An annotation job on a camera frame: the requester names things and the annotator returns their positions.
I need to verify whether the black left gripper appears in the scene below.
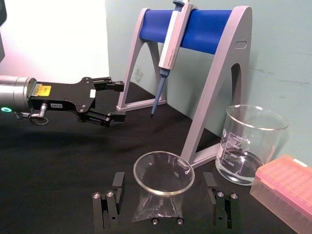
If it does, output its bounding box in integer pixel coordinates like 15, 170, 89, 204
30, 77, 127, 129

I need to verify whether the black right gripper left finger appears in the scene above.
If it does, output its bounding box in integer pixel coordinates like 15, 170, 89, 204
92, 172, 125, 231

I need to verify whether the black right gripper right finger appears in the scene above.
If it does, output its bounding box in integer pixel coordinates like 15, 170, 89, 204
202, 172, 239, 230

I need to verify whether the clear glass beaker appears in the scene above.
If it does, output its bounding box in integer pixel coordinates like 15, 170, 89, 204
215, 104, 290, 186

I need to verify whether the shallow clear glass dish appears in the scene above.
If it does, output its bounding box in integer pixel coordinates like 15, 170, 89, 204
133, 150, 195, 197

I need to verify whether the black table cloth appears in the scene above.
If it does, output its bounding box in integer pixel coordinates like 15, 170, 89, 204
0, 81, 312, 234

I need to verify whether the pink pipette tip box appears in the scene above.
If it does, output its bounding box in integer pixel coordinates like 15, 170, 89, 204
250, 154, 312, 234

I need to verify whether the white and blue pipette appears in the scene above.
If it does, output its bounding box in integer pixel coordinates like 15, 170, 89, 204
150, 0, 195, 119

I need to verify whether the grey stand with blue bar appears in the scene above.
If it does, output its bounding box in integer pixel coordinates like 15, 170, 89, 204
116, 5, 254, 169

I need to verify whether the thin cable with silver plug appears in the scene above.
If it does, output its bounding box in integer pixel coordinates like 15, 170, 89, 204
15, 102, 49, 125

